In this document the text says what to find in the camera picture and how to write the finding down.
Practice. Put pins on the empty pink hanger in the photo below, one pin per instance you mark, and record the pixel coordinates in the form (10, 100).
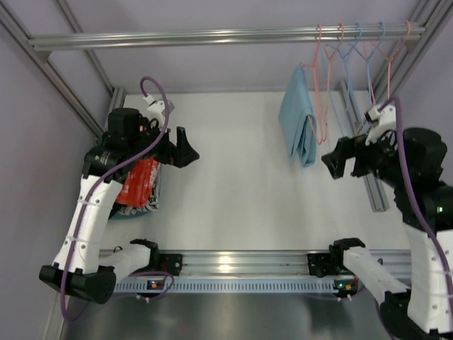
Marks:
(388, 57)

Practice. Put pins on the blue wire hanger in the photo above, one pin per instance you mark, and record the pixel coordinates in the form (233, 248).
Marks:
(345, 56)

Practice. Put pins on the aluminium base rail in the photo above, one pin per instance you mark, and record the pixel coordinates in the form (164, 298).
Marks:
(244, 263)

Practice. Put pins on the pink hanger with blue trousers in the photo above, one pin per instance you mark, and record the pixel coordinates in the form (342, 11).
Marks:
(318, 132)

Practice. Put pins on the aluminium frame posts left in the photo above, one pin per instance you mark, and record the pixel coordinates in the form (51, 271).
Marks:
(75, 77)

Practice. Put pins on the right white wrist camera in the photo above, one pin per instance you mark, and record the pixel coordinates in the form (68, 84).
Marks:
(381, 120)

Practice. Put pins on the orange white trousers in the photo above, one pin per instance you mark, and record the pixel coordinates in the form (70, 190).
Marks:
(136, 191)

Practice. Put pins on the empty blue hanger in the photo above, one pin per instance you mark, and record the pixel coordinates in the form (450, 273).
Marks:
(369, 63)

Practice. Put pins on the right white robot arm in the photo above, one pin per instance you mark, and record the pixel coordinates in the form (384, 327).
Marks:
(422, 309)

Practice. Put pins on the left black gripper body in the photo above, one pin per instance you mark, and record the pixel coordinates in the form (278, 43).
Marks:
(173, 151)

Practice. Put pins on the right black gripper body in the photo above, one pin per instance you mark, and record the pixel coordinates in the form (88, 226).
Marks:
(354, 158)

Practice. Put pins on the pink wire hanger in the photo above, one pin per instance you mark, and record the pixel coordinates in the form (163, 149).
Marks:
(327, 65)

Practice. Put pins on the teal laundry basket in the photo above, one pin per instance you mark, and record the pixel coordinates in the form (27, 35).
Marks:
(117, 217)

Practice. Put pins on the light blue trousers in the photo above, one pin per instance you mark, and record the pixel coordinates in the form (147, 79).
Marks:
(297, 120)

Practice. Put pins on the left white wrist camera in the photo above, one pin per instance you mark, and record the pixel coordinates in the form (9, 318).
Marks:
(155, 109)

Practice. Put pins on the aluminium hanging rail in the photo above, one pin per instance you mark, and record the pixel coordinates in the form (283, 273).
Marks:
(334, 33)

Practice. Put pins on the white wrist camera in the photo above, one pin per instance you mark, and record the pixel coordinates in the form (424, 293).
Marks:
(155, 109)
(381, 120)

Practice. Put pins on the grey slotted cable duct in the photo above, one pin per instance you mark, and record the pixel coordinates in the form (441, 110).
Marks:
(228, 286)

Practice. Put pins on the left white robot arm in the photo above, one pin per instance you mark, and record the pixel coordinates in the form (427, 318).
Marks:
(78, 270)

